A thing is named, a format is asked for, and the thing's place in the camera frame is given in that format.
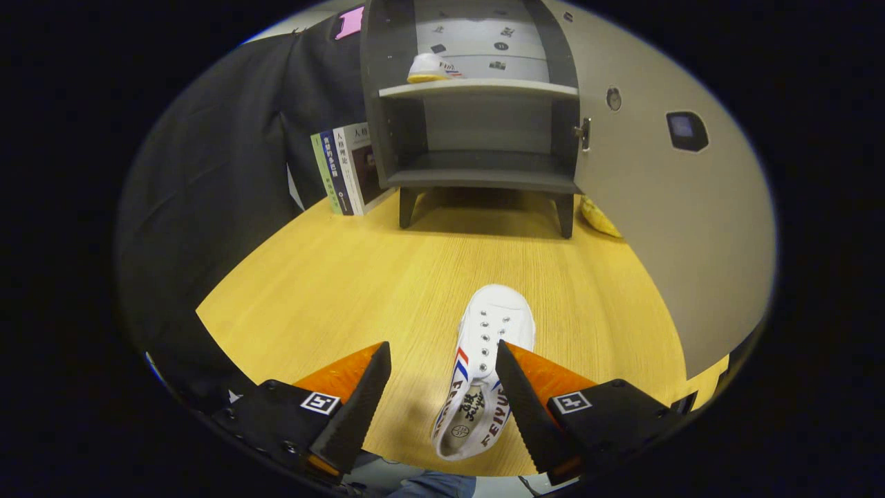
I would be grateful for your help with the yellow soft object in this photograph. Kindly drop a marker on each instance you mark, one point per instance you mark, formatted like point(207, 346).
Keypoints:
point(598, 218)

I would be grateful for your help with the dark blue spine book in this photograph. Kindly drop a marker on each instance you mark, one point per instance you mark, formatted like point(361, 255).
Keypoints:
point(337, 173)

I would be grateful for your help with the black backdrop cloth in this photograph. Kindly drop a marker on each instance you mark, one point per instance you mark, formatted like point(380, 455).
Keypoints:
point(207, 173)

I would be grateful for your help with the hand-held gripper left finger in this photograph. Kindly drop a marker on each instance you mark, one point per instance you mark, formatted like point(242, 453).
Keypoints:
point(356, 415)

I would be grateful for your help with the light grey cabinet shelf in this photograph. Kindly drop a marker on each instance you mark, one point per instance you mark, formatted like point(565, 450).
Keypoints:
point(477, 87)

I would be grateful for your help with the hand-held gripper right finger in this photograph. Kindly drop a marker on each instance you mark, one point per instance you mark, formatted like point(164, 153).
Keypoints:
point(529, 415)

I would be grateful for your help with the light grey shoe cabinet door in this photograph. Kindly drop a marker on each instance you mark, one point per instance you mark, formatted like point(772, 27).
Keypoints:
point(677, 242)

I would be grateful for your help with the white canvas shoe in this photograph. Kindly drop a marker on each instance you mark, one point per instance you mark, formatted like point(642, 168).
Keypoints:
point(429, 69)
point(494, 325)

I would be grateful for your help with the person's blue jeans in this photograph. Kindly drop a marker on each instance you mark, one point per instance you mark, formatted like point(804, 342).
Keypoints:
point(435, 486)

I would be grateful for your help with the white spine book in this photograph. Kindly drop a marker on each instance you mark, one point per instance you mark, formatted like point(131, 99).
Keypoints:
point(363, 166)

